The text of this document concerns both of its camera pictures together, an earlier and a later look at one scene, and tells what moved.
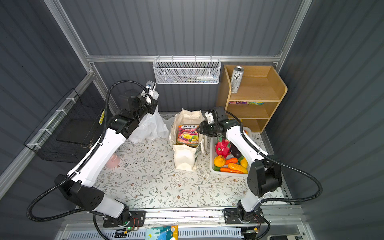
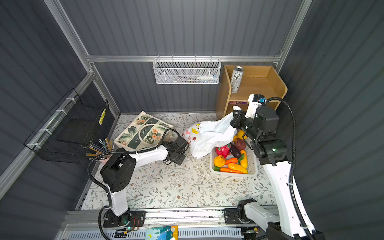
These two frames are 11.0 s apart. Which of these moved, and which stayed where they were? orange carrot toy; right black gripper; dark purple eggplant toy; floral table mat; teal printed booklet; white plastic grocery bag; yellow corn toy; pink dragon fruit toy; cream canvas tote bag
Moved: right black gripper; cream canvas tote bag; white plastic grocery bag
Stayed: pink dragon fruit toy; orange carrot toy; dark purple eggplant toy; teal printed booklet; floral table mat; yellow corn toy
